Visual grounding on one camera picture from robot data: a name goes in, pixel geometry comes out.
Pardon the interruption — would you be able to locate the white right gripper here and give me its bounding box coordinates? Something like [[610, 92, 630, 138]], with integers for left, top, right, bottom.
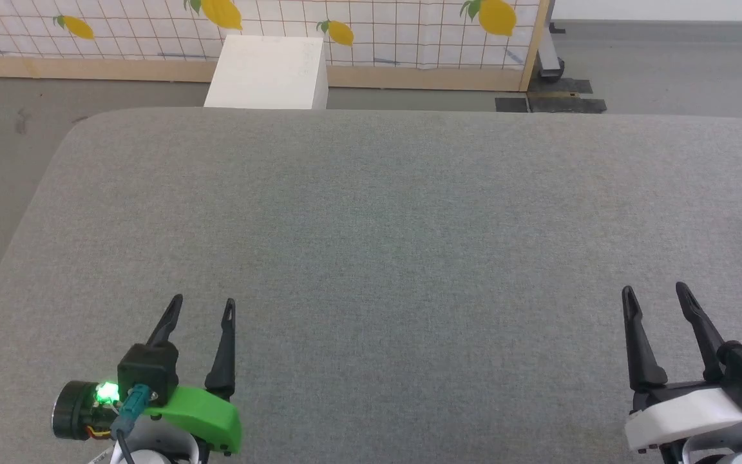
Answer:
[[622, 282, 742, 452]]

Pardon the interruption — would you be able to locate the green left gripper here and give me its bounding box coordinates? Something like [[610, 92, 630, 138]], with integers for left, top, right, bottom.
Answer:
[[142, 295, 243, 455]]

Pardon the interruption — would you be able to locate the black cylinder with green light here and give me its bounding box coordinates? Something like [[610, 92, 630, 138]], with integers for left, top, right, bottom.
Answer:
[[52, 380, 120, 442]]

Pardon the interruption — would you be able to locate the grey fabric bed surface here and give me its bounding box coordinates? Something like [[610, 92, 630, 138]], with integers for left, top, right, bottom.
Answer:
[[0, 107, 742, 464]]

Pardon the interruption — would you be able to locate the white rectangular box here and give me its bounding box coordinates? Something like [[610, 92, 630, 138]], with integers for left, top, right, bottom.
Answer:
[[204, 35, 330, 110]]

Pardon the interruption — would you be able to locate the grey metal partition stand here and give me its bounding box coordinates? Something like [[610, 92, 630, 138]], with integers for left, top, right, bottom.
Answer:
[[535, 0, 566, 83]]

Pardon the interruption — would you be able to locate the lemon print grid partition panel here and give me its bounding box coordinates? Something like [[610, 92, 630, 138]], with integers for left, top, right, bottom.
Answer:
[[0, 0, 551, 92]]

